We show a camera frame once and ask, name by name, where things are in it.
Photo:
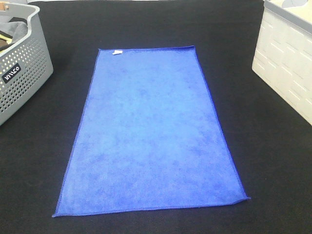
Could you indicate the blue microfiber towel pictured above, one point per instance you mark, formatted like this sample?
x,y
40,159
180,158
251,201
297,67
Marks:
x,y
148,138

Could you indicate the white plastic storage crate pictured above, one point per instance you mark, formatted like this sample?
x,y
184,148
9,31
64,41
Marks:
x,y
283,53

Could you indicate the grey perforated plastic basket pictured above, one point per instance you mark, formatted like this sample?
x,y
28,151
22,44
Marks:
x,y
26,65

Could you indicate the grey towel in basket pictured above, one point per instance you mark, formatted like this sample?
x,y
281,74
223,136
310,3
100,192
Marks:
x,y
17,30

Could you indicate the dark brown cloth in basket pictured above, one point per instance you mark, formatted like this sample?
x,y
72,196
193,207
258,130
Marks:
x,y
3,46

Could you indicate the yellow cloth in basket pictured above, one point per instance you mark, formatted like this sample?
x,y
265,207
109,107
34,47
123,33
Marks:
x,y
5,39

